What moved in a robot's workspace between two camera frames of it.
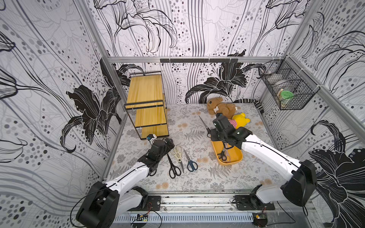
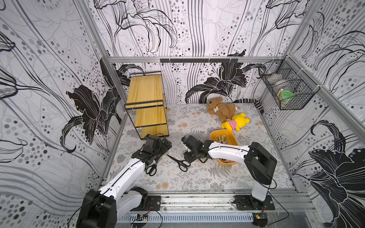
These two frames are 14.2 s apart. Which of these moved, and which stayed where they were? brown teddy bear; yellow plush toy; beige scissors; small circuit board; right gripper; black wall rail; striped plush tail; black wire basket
Moved: right gripper; beige scissors
Stayed: small circuit board; black wall rail; black wire basket; yellow plush toy; striped plush tail; brown teddy bear
